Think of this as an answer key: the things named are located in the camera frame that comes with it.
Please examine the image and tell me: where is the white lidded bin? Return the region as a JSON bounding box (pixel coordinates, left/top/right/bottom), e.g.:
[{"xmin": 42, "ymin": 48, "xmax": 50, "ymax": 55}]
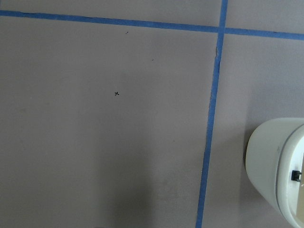
[{"xmin": 245, "ymin": 118, "xmax": 304, "ymax": 228}]

